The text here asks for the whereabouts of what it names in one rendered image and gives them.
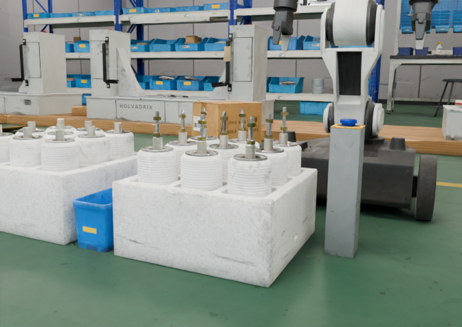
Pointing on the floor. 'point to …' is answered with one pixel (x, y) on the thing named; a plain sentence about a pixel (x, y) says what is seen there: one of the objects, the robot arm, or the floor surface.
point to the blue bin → (95, 220)
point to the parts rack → (314, 12)
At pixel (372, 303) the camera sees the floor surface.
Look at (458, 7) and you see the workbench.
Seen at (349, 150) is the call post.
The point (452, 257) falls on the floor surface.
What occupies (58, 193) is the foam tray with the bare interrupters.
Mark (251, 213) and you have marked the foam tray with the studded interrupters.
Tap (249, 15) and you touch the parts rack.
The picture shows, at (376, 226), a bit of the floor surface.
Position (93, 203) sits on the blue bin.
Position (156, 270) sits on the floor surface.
